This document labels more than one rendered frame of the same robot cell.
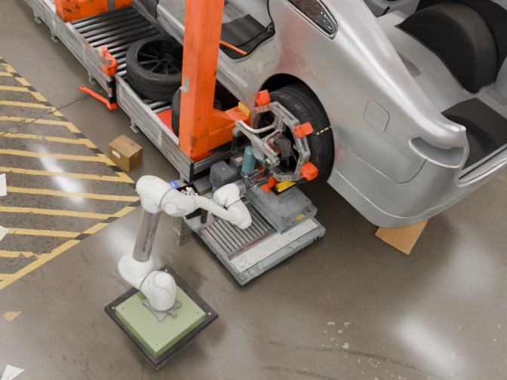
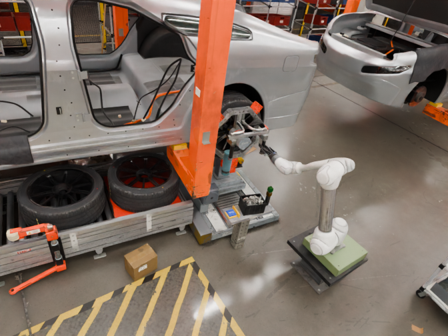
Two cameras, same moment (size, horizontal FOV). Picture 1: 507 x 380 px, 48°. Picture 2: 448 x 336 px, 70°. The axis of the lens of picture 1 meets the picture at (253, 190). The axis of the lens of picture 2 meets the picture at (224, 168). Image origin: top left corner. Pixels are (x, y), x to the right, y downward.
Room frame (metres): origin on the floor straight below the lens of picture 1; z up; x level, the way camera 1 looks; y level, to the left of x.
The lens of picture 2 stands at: (2.25, 2.51, 2.39)
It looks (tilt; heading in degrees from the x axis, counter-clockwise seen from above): 36 degrees down; 285
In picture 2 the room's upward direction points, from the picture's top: 9 degrees clockwise
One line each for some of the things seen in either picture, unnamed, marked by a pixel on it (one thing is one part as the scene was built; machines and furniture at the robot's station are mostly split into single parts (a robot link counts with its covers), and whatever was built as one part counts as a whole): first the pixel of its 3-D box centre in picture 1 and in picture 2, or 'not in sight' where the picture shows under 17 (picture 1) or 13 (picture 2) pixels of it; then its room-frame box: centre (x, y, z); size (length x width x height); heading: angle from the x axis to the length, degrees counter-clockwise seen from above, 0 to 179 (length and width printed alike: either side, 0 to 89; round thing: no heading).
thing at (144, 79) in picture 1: (164, 68); (63, 197); (4.01, 0.97, 0.39); 0.66 x 0.66 x 0.24
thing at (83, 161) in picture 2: not in sight; (91, 156); (4.56, -0.01, 0.02); 0.52 x 0.42 x 0.04; 42
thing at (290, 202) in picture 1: (283, 184); (221, 167); (2.99, -0.21, 0.32); 0.40 x 0.30 x 0.28; 47
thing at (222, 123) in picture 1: (231, 115); (184, 155); (3.22, 0.26, 0.69); 0.52 x 0.17 x 0.35; 137
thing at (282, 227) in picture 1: (278, 200); (219, 181); (2.99, -0.21, 0.13); 0.50 x 0.36 x 0.10; 47
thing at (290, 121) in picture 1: (277, 142); (235, 134); (2.86, -0.10, 0.85); 0.54 x 0.07 x 0.54; 47
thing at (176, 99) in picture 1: (212, 114); (145, 181); (3.54, 0.45, 0.39); 0.66 x 0.66 x 0.24
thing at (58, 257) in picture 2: (110, 84); (55, 247); (3.75, 1.37, 0.30); 0.09 x 0.05 x 0.50; 47
